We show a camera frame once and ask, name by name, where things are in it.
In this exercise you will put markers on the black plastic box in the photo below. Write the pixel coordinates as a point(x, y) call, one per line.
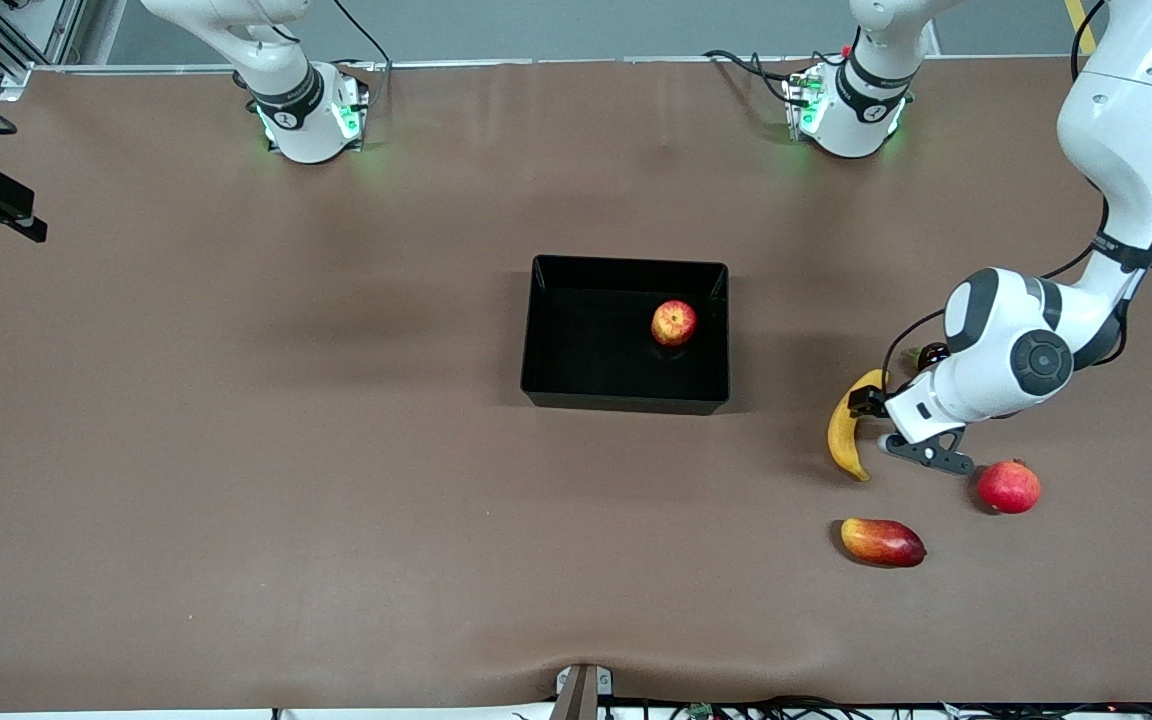
point(596, 340)

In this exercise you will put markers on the yellow banana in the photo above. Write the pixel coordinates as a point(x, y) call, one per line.
point(844, 440)

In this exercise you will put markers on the brown table mat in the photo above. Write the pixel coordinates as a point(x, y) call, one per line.
point(236, 450)

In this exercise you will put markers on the yellow black hazard tape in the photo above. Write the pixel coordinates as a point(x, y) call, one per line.
point(1081, 25)

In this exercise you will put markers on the red yellow mango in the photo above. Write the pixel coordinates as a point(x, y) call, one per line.
point(883, 542)

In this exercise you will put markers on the dark purple mangosteen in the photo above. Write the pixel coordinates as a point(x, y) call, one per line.
point(931, 356)

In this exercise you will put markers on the red yellow apple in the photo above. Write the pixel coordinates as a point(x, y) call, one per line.
point(674, 323)

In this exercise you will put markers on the red pomegranate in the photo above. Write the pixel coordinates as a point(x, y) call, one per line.
point(1009, 487)

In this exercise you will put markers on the metal camera post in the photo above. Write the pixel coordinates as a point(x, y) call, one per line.
point(581, 692)

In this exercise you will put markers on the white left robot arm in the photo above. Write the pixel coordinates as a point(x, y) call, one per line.
point(1126, 130)

